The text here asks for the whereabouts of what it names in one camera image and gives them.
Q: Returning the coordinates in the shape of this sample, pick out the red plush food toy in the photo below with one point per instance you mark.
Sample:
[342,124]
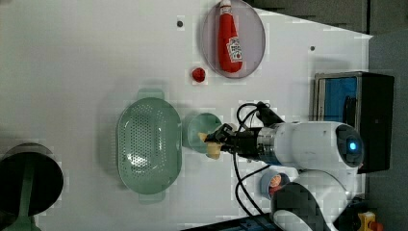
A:
[272,191]

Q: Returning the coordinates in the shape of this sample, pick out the black toaster oven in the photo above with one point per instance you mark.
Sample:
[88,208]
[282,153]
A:
[364,101]

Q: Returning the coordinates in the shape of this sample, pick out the yellow plush peeled banana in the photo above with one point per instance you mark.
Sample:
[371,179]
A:
[214,147]

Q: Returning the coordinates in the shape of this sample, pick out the teal green mug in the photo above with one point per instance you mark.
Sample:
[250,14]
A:
[194,124]

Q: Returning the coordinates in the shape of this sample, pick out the small red plush strawberry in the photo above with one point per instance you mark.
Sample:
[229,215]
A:
[198,75]

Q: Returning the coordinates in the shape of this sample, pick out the black round lamp stand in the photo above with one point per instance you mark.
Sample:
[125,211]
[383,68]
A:
[31,182]

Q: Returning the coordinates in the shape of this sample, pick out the red plush ketchup bottle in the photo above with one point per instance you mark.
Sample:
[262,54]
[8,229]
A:
[229,49]

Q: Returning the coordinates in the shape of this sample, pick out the green perforated colander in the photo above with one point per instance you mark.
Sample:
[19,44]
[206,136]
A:
[149,146]

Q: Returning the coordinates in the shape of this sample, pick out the round grey plate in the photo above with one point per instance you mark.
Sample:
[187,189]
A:
[252,36]

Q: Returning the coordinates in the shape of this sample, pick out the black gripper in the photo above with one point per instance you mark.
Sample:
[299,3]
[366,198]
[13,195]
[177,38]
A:
[245,143]

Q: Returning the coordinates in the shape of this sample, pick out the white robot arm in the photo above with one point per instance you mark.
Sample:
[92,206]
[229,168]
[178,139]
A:
[326,155]

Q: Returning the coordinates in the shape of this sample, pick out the small blue bowl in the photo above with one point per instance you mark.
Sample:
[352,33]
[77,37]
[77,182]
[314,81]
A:
[264,183]

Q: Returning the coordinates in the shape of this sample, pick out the orange plush food toy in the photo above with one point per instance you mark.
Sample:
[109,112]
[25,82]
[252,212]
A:
[275,181]

